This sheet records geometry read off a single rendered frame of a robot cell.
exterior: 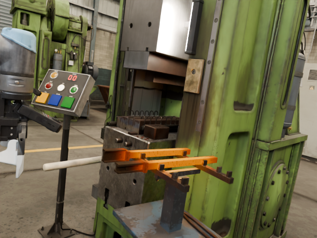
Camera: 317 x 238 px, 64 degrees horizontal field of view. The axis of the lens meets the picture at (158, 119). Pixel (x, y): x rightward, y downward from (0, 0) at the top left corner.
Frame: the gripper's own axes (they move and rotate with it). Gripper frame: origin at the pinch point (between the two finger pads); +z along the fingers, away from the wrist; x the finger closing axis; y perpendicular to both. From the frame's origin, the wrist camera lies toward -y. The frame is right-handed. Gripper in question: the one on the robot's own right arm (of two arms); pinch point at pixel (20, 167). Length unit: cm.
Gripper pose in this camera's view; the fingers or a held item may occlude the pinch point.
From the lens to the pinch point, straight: 78.1
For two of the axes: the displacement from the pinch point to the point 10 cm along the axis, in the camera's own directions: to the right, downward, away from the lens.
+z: -1.4, 9.8, 1.4
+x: 4.6, 1.9, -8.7
